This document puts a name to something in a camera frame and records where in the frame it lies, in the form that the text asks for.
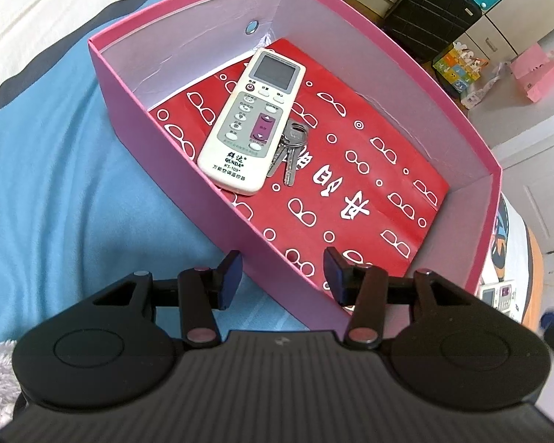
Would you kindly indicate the white door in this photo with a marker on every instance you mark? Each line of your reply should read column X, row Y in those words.
column 527, row 161

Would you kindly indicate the silver key bunch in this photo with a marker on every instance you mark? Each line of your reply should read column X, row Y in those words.
column 292, row 141

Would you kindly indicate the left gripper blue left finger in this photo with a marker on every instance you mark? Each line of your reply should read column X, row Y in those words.
column 202, row 290

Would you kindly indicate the striped bed sheet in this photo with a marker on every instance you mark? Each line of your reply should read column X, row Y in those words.
column 77, row 210

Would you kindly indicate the white Qunda remote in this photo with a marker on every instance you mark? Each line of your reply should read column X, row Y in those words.
column 239, row 150
column 506, row 297

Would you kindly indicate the white plastic bag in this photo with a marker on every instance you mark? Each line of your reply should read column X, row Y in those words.
column 476, row 91

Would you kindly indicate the red printed paper bag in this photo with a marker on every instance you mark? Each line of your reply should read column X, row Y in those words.
column 359, row 186

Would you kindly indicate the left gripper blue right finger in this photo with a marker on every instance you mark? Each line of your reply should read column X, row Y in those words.
column 365, row 288

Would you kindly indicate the black suitcase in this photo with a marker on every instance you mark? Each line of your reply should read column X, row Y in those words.
column 423, row 28

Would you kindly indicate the pink hanging bag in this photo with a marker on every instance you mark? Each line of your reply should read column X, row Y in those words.
column 533, row 72

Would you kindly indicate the colourful gift bag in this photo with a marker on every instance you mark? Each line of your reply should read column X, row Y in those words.
column 457, row 67

